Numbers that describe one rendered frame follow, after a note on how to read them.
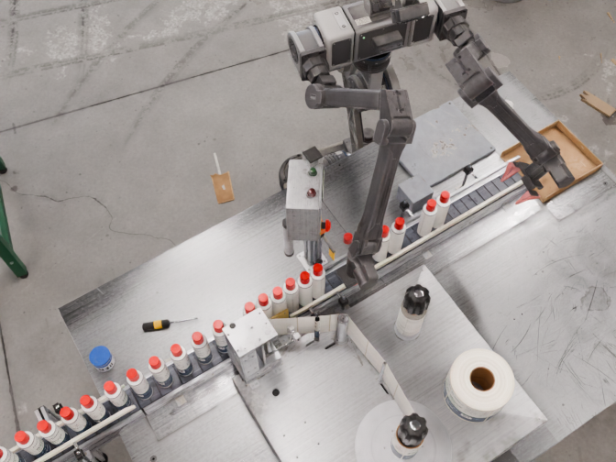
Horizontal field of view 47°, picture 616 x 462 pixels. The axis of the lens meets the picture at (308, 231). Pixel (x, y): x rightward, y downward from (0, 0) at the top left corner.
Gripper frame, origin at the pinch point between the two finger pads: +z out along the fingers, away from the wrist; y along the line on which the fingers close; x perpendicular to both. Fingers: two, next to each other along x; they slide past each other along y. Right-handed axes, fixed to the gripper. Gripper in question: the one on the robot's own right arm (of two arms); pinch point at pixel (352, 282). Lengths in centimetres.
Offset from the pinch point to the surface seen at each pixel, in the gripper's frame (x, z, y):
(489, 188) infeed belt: 12, 17, 73
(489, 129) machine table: 37, 22, 95
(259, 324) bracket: 0.8, -7.0, -34.3
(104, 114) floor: 203, 105, -27
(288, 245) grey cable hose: 18.9, -9.2, -13.2
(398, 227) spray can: 9.1, -0.3, 24.9
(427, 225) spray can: 8.2, 9.3, 38.7
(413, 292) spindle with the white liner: -16.9, -11.1, 10.6
